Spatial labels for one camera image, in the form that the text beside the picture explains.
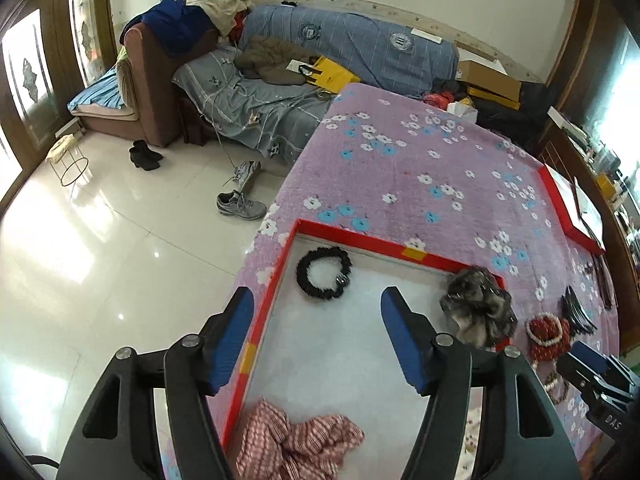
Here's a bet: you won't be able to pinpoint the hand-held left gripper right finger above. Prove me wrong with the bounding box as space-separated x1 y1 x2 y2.
380 285 581 480

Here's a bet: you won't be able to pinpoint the red box lid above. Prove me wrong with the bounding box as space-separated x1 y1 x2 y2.
537 162 607 255

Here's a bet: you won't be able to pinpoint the cardboard box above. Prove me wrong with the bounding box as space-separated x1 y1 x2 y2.
457 59 523 111

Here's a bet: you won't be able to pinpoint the blue clothing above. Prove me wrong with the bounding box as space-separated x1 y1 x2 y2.
120 0 218 58

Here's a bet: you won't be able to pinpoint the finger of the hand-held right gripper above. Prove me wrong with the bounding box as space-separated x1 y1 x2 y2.
604 354 640 401
556 344 613 400

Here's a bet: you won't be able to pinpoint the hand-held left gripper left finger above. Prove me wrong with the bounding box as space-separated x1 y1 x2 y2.
55 286 256 480

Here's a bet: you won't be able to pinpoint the black boots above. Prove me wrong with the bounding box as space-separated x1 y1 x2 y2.
129 141 163 172

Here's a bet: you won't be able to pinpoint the black hair clips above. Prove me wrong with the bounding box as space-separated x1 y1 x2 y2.
560 285 598 336

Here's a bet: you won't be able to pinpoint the light blue striped cushion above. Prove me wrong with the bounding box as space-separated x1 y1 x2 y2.
67 67 138 121

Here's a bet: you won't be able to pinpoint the red and white bead bracelet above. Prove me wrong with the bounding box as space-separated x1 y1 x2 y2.
525 312 573 363

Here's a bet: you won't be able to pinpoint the beige clothing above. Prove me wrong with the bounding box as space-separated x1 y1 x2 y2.
192 0 248 33

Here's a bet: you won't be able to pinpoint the red checked scrunchie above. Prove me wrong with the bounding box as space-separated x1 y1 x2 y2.
235 397 366 480

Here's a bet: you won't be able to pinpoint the yellow paper bag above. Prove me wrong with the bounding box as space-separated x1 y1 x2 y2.
305 56 361 88

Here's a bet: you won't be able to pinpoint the grey-blue star print sheet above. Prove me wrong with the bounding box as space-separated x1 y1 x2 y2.
172 45 346 166

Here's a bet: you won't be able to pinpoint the brown sofa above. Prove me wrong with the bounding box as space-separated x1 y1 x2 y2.
117 25 216 148

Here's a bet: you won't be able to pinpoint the black frilly scrunchie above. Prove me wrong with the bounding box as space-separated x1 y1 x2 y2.
296 247 353 302

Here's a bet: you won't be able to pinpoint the blue striped blanket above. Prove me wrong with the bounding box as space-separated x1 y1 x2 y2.
239 4 460 100

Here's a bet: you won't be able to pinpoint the purple floral blanket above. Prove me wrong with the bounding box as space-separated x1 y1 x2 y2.
150 82 623 480

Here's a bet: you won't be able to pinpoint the black bag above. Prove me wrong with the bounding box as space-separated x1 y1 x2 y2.
472 82 551 148

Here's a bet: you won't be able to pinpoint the red-rimmed white tray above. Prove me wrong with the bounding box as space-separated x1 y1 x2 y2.
220 219 512 480

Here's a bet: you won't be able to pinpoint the olive jacket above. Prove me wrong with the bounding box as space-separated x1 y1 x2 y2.
234 35 321 85

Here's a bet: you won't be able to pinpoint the grey fur scrunchie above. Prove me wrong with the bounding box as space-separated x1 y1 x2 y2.
439 267 518 348

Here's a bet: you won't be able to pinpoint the wire frame stool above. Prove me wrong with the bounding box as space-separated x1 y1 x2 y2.
46 137 90 187

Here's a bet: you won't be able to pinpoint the dark hair clip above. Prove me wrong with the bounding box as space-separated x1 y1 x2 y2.
582 255 616 311

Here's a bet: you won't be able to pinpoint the wooden glass door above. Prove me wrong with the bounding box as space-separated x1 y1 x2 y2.
0 0 118 181

